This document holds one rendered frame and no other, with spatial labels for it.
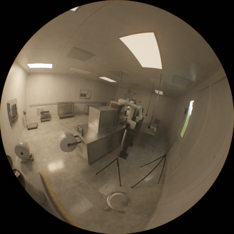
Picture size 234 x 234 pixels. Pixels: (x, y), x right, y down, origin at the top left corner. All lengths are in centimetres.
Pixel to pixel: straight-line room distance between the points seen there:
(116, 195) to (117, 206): 21
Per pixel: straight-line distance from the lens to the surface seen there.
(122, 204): 127
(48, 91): 493
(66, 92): 504
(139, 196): 187
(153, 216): 199
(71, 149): 165
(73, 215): 176
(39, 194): 161
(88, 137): 151
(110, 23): 123
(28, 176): 217
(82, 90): 542
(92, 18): 125
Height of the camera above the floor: 167
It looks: 16 degrees down
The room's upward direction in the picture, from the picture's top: 12 degrees clockwise
